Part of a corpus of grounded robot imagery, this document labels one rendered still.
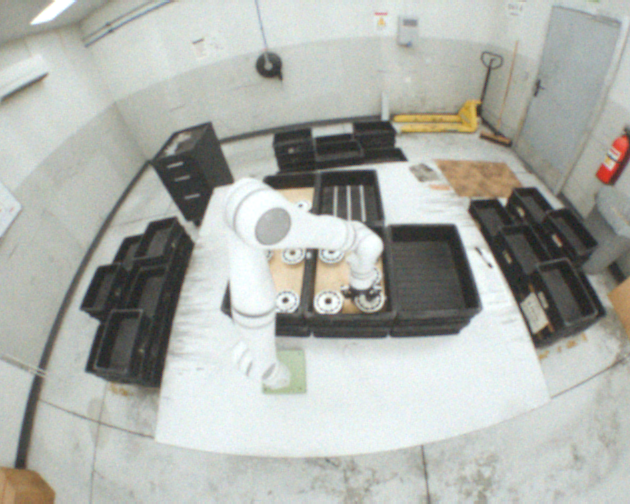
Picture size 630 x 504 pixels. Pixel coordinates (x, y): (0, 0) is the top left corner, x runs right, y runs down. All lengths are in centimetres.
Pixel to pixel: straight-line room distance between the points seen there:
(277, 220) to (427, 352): 83
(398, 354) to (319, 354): 30
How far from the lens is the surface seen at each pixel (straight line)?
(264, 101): 411
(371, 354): 100
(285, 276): 103
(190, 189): 251
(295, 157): 254
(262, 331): 52
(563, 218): 237
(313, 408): 97
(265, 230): 35
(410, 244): 111
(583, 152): 349
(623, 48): 334
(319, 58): 394
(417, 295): 98
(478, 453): 186
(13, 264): 339
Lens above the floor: 166
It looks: 51 degrees down
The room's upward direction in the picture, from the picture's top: 12 degrees counter-clockwise
